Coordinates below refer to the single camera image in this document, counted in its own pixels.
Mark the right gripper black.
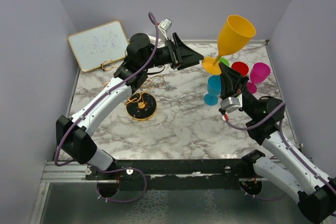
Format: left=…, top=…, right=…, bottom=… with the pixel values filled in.
left=218, top=61, right=259, bottom=119

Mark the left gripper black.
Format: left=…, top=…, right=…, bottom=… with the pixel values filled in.
left=142, top=33, right=204, bottom=70

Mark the blue wine glass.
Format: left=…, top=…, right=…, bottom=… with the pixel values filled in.
left=203, top=76, right=222, bottom=106

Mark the red wine glass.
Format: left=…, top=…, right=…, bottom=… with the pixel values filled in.
left=231, top=61, right=249, bottom=77

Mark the green wine glass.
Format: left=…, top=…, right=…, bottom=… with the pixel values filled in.
left=218, top=57, right=230, bottom=67

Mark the pink wine glass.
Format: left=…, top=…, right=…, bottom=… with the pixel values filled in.
left=247, top=62, right=271, bottom=94

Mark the orange wine glass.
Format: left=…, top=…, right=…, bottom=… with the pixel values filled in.
left=202, top=15, right=256, bottom=75

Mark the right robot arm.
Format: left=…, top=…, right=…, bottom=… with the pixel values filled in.
left=219, top=63, right=335, bottom=223

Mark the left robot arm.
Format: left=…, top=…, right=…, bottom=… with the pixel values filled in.
left=54, top=33, right=204, bottom=179

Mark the white eraser box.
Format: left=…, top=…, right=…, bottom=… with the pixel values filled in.
left=148, top=35, right=162, bottom=44

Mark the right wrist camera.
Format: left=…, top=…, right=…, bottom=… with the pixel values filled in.
left=220, top=94, right=243, bottom=121

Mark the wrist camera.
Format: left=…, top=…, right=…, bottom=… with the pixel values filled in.
left=220, top=94, right=243, bottom=121
left=158, top=17, right=172, bottom=41

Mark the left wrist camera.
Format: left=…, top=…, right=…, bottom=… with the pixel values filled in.
left=158, top=17, right=172, bottom=41

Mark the gold wire glass rack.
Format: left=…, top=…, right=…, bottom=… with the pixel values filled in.
left=124, top=66, right=165, bottom=122

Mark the small whiteboard gold frame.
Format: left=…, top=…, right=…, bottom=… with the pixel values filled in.
left=67, top=20, right=128, bottom=72

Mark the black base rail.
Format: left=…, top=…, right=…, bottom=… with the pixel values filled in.
left=86, top=159, right=259, bottom=191

